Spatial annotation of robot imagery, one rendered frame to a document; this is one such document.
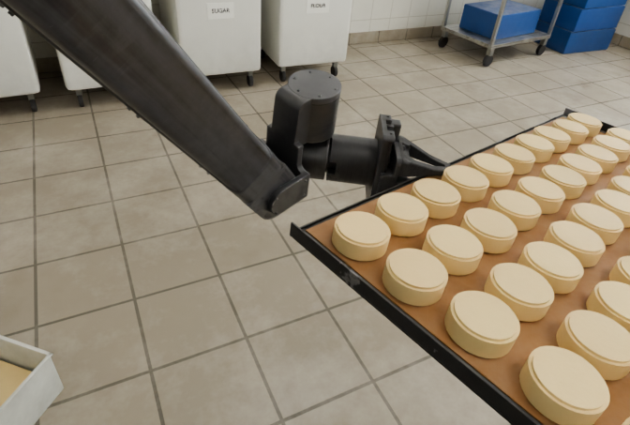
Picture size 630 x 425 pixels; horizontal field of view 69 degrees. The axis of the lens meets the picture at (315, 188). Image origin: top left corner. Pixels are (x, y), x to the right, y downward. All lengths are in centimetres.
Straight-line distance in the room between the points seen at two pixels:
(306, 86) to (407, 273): 22
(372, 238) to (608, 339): 18
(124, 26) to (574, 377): 35
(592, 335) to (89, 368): 143
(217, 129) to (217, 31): 260
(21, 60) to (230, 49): 112
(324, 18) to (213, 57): 78
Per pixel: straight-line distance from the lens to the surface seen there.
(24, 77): 296
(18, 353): 159
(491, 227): 46
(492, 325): 36
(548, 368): 36
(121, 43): 31
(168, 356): 158
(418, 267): 38
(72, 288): 186
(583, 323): 41
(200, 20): 294
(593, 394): 36
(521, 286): 41
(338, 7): 326
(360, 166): 53
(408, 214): 44
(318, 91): 48
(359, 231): 40
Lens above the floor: 128
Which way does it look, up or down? 35 degrees down
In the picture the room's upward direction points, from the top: 5 degrees clockwise
